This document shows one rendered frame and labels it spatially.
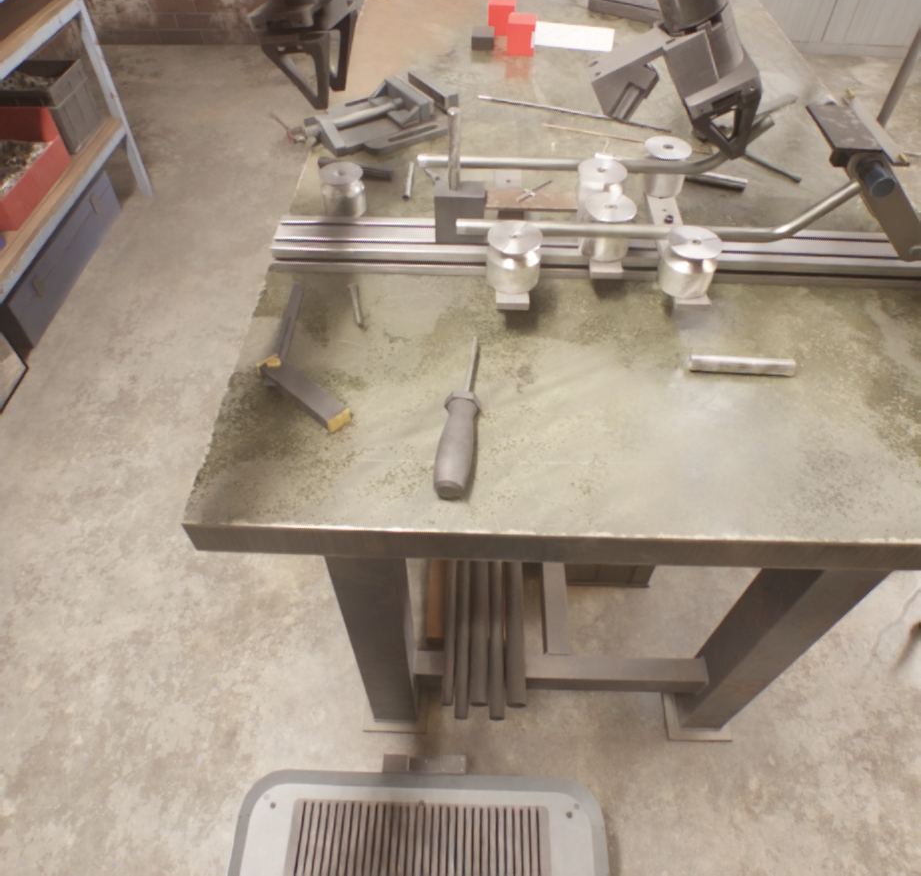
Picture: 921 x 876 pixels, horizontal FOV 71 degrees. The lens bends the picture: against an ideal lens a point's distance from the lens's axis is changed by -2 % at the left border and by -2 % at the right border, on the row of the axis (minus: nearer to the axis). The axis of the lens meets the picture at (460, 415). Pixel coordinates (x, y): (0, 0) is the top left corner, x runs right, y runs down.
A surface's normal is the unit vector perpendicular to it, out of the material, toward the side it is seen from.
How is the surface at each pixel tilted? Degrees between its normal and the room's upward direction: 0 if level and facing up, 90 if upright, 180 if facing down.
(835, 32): 90
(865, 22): 90
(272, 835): 0
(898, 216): 90
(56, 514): 0
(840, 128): 0
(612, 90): 90
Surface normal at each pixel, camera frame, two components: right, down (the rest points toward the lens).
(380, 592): -0.03, 0.76
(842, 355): 0.01, -0.65
